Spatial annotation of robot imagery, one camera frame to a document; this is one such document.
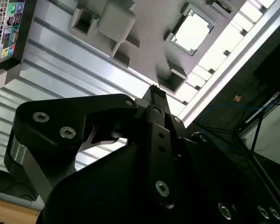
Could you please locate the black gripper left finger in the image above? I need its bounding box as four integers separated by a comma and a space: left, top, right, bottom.
3, 84, 178, 210

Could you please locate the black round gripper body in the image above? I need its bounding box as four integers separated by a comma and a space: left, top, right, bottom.
37, 143, 280, 224

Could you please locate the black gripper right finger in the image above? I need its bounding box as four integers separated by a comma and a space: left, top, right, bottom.
156, 88, 239, 221

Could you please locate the silver square CPU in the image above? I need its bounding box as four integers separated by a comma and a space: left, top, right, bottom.
171, 10, 214, 55

